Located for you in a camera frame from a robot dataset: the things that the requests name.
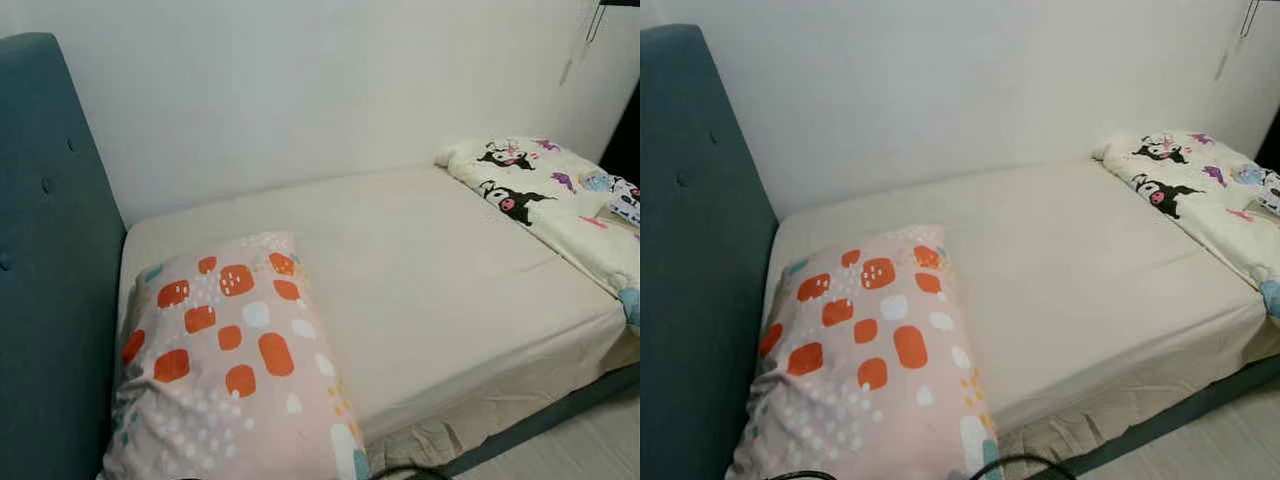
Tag teal upholstered headboard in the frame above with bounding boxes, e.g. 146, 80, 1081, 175
640, 25, 780, 480
0, 33, 127, 480

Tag teal bed base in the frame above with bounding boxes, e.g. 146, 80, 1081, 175
1060, 352, 1280, 479
440, 362, 641, 478

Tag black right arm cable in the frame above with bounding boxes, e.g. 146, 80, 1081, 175
370, 464, 453, 480
968, 454, 1051, 480

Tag pink orange-spotted pillow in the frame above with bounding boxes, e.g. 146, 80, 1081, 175
727, 225, 1004, 480
100, 232, 371, 480

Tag cream bed mattress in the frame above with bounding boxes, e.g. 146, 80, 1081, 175
765, 158, 1280, 466
118, 165, 641, 471

